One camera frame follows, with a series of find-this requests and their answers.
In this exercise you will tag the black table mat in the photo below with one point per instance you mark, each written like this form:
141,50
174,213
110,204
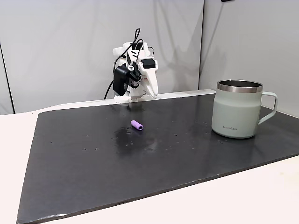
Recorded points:
140,163

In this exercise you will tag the black overhead fixture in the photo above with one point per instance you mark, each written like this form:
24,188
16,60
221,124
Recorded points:
227,0

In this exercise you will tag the purple pen grip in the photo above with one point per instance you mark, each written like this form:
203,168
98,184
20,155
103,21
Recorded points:
137,125

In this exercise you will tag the black camera box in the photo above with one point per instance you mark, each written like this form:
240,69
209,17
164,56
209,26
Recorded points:
119,80

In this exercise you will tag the mint green steel mug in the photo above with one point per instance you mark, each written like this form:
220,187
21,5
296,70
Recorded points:
233,114

